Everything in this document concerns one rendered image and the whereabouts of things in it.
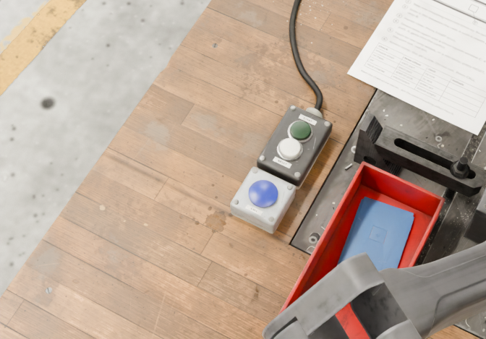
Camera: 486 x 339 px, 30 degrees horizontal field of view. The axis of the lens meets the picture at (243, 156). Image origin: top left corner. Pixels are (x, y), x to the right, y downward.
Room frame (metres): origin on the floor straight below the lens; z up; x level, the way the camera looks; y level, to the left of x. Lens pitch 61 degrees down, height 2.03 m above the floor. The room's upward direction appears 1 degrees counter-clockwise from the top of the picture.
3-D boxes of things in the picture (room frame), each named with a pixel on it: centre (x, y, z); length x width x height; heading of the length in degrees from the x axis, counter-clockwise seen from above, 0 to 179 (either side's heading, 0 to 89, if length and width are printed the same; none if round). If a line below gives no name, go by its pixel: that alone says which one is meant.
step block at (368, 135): (0.61, -0.19, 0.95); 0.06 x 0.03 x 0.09; 60
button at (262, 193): (0.55, -0.03, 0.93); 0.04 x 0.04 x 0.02
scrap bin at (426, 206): (0.44, -0.15, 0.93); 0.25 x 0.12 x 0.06; 150
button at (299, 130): (0.64, -0.08, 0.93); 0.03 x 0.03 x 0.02
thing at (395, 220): (0.47, -0.17, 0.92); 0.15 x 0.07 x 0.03; 157
